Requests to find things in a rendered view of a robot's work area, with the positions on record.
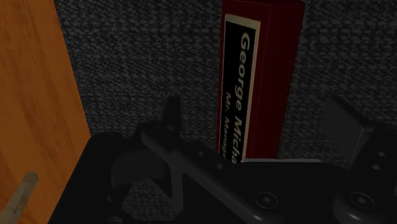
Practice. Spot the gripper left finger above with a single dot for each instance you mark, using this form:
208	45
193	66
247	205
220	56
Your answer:
161	149

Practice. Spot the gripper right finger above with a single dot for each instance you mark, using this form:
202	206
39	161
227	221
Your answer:
372	173

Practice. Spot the orange wooden cabinet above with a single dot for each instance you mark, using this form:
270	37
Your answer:
34	93

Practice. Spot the red robot stand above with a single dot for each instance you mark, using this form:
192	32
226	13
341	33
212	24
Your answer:
273	77

